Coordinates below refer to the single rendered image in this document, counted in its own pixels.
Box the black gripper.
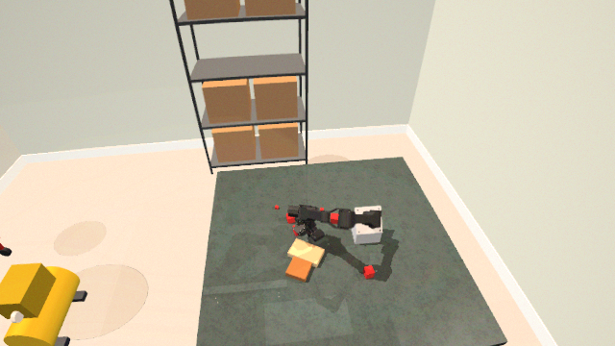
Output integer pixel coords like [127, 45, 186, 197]
[294, 217, 325, 242]

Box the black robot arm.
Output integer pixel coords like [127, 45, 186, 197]
[287, 205, 381, 236]

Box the orange block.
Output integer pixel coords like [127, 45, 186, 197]
[285, 257, 312, 282]

